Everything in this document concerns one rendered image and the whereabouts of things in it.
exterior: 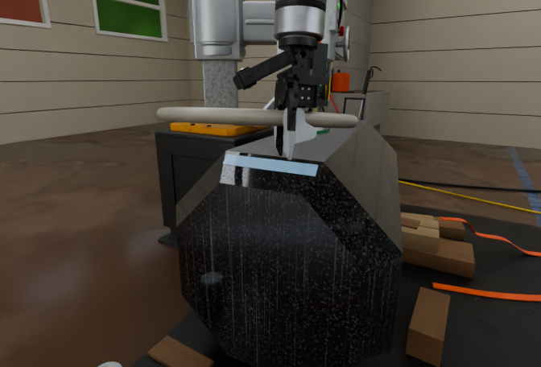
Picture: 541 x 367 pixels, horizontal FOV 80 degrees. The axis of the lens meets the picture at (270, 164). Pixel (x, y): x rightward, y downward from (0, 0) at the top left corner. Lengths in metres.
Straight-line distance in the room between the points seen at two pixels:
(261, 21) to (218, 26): 0.25
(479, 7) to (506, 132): 1.99
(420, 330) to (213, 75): 1.61
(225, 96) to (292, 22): 1.43
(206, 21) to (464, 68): 4.99
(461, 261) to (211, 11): 1.90
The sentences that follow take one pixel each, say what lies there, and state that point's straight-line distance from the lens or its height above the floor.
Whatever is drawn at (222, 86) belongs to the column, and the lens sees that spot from 1.98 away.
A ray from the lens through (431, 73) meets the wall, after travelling 6.33.
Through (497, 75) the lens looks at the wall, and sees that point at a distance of 6.29.
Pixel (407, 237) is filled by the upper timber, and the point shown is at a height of 0.17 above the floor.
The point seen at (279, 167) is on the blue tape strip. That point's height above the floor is 0.79.
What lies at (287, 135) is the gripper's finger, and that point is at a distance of 0.56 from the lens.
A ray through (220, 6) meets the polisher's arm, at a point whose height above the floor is 1.42.
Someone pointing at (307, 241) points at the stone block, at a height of 0.60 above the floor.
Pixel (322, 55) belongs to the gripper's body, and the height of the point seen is 1.09.
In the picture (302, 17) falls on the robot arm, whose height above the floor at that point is 1.15.
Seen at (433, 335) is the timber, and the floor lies 0.14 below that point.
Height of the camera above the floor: 1.05
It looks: 15 degrees down
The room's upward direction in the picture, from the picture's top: straight up
